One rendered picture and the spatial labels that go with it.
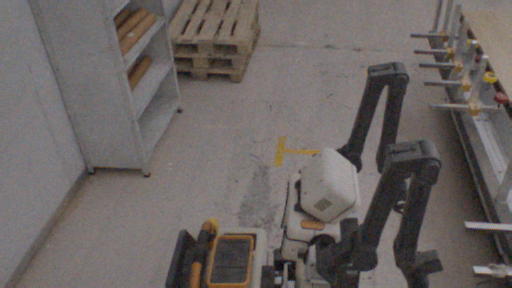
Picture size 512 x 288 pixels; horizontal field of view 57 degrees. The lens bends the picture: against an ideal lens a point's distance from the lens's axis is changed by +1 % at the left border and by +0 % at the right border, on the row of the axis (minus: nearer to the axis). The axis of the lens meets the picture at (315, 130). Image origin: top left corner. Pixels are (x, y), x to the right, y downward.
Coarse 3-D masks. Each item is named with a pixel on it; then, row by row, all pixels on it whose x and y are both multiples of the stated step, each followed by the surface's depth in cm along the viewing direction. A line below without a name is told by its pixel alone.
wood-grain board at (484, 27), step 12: (468, 12) 387; (480, 12) 388; (492, 12) 388; (504, 12) 389; (480, 24) 367; (492, 24) 368; (504, 24) 368; (480, 36) 349; (492, 36) 349; (504, 36) 350; (480, 48) 335; (492, 48) 333; (504, 48) 333; (492, 60) 317; (504, 60) 318; (492, 72) 308; (504, 72) 304; (504, 84) 291
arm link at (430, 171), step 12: (432, 168) 115; (420, 180) 118; (432, 180) 117; (408, 192) 127; (420, 192) 123; (408, 204) 127; (420, 204) 126; (408, 216) 129; (420, 216) 129; (408, 228) 131; (420, 228) 132; (396, 240) 139; (408, 240) 134; (396, 252) 140; (408, 252) 136; (396, 264) 139
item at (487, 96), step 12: (468, 36) 369; (492, 84) 310; (480, 96) 333; (492, 96) 309; (504, 108) 287; (492, 120) 306; (504, 120) 287; (456, 132) 397; (504, 132) 286; (504, 144) 285; (468, 156) 354; (468, 168) 360; (480, 192) 323; (480, 204) 329
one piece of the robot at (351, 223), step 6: (348, 216) 177; (354, 216) 178; (342, 222) 175; (348, 222) 175; (354, 222) 175; (342, 228) 173; (348, 228) 173; (354, 228) 173; (342, 234) 170; (348, 234) 170; (342, 270) 159; (348, 270) 159; (354, 270) 159; (336, 276) 161; (342, 276) 161; (348, 276) 160; (354, 276) 160; (336, 282) 163; (342, 282) 163; (348, 282) 163; (354, 282) 163
